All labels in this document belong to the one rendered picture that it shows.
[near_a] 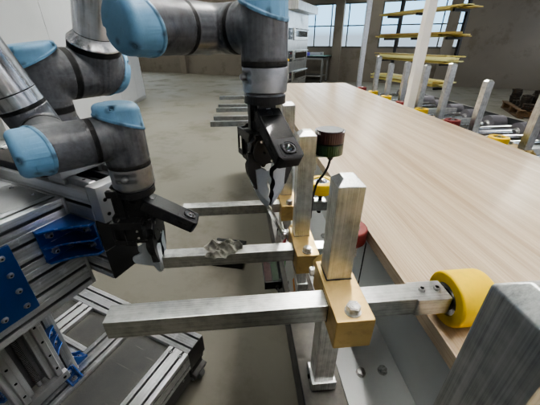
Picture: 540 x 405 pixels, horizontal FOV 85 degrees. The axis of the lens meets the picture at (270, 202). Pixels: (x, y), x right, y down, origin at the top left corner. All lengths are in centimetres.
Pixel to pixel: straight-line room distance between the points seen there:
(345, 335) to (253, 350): 115
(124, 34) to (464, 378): 47
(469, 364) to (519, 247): 60
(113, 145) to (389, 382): 72
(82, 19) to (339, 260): 73
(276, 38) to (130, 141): 29
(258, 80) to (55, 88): 49
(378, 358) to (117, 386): 90
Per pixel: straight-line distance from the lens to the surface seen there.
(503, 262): 72
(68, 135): 54
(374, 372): 79
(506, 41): 1199
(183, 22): 49
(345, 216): 38
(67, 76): 85
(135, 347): 140
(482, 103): 189
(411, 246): 68
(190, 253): 68
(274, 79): 50
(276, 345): 156
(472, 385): 20
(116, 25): 47
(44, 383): 124
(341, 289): 43
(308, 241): 68
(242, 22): 51
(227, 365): 151
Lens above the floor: 127
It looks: 29 degrees down
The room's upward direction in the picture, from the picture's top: straight up
